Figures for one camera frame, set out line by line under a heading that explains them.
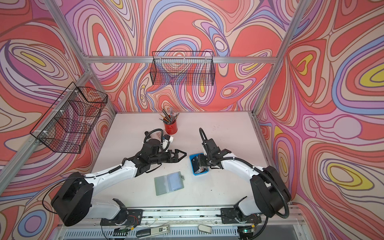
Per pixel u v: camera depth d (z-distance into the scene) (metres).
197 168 0.86
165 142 0.75
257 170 0.46
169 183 0.84
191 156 0.90
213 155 0.67
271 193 0.42
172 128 1.02
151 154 0.65
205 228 0.69
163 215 0.75
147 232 0.65
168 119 1.03
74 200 0.41
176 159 0.71
